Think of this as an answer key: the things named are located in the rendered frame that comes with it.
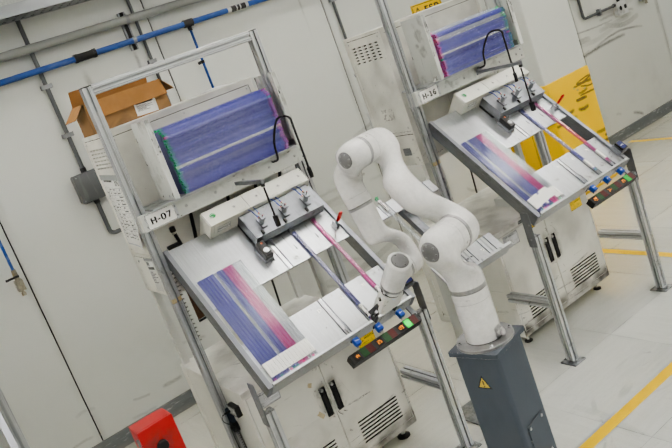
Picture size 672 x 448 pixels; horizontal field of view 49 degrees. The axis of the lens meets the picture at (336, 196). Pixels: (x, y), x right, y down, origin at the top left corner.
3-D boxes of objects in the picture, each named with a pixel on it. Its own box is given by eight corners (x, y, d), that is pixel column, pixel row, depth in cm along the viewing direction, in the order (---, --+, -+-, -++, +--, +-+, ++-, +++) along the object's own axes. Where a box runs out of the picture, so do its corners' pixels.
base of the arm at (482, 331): (524, 324, 238) (508, 273, 235) (496, 355, 225) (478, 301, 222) (475, 323, 252) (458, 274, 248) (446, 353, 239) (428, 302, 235)
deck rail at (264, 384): (272, 395, 260) (273, 386, 256) (267, 398, 259) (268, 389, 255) (168, 259, 293) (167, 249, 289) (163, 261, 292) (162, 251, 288)
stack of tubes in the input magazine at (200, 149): (291, 146, 312) (268, 86, 307) (185, 194, 287) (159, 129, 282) (277, 148, 323) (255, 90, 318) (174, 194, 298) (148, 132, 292)
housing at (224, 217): (306, 201, 325) (309, 178, 314) (210, 249, 301) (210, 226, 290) (295, 189, 329) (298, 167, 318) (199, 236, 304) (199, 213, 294)
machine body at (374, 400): (422, 432, 331) (376, 309, 318) (296, 529, 296) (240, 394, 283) (343, 400, 385) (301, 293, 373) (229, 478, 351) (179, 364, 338)
